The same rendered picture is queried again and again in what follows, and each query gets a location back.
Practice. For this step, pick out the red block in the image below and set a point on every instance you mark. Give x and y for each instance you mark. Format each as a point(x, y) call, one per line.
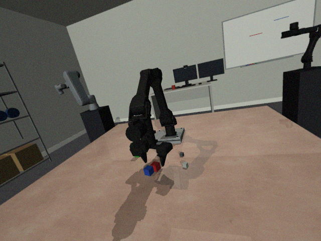
point(156, 166)

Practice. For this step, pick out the blue cube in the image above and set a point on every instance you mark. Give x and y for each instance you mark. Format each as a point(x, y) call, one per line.
point(148, 170)

